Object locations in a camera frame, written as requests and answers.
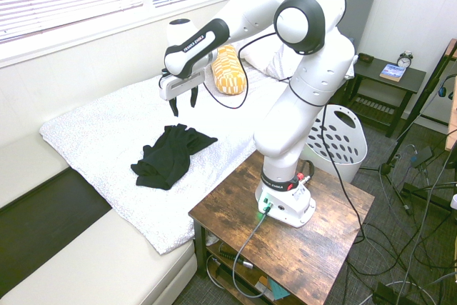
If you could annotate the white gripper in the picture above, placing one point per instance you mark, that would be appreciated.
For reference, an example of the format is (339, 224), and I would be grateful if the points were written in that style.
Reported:
(182, 85)

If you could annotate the black boom camera stand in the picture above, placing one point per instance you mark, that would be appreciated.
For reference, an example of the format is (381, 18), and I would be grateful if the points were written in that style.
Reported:
(425, 105)

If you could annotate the white dotted bedspread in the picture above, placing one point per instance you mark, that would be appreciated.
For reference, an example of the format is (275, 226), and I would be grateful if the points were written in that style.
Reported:
(118, 133)

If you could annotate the light wooden desk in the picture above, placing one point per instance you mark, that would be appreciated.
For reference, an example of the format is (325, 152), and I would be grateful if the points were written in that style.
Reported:
(452, 123)

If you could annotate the white perforated laundry basket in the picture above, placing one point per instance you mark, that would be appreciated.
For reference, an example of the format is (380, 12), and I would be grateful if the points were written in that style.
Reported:
(339, 144)

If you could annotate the black power adapter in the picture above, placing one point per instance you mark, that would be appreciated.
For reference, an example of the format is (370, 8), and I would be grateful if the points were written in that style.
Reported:
(423, 155)

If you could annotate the black clothing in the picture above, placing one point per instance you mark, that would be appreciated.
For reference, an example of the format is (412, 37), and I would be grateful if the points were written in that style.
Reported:
(168, 158)

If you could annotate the blue paperback book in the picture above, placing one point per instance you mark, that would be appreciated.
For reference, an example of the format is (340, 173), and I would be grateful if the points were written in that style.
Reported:
(392, 72)

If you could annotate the black nightstand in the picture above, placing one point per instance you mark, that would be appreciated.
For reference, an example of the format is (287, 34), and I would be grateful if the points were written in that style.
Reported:
(389, 87)

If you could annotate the rustic wooden side table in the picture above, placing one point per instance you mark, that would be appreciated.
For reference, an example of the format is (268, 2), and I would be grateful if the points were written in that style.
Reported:
(296, 248)

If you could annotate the white cup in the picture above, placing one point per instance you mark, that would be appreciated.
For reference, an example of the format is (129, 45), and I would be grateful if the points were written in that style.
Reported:
(454, 202)

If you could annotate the white pillow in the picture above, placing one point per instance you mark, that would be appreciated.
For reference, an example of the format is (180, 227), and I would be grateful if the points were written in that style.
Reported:
(266, 60)

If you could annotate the yellow patterned bolster pillow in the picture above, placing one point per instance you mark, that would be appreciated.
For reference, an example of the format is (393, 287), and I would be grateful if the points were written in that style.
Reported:
(228, 74)

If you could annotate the cream upholstered bench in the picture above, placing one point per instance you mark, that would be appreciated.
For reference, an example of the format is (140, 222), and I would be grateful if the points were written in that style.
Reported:
(100, 265)

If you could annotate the grey metal connector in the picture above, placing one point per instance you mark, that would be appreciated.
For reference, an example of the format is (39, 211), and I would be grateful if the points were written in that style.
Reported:
(245, 264)

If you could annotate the blue headphones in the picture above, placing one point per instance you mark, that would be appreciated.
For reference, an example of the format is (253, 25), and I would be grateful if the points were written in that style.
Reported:
(442, 89)

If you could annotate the teal paper sheet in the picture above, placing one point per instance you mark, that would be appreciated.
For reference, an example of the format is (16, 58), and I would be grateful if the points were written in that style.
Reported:
(278, 290)

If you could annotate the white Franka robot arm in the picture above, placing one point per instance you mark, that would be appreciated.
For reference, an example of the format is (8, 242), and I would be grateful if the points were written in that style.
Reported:
(307, 87)

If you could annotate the black twin-bell alarm clock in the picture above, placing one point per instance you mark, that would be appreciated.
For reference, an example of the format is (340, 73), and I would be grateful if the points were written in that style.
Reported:
(405, 60)

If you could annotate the small black digital clock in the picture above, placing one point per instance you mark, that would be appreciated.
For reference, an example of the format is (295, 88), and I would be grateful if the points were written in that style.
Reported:
(366, 58)

